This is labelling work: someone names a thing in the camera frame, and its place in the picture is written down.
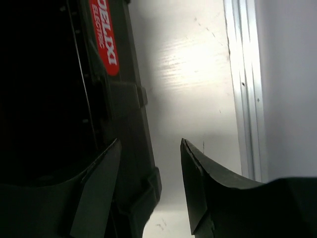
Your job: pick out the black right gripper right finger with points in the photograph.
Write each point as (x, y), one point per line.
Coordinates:
(224, 204)

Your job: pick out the aluminium table edge rail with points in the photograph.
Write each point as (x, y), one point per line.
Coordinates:
(243, 45)

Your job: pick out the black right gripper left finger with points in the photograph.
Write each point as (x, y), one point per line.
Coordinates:
(71, 203)

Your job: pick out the black plastic toolbox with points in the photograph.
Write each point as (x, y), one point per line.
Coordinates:
(69, 86)

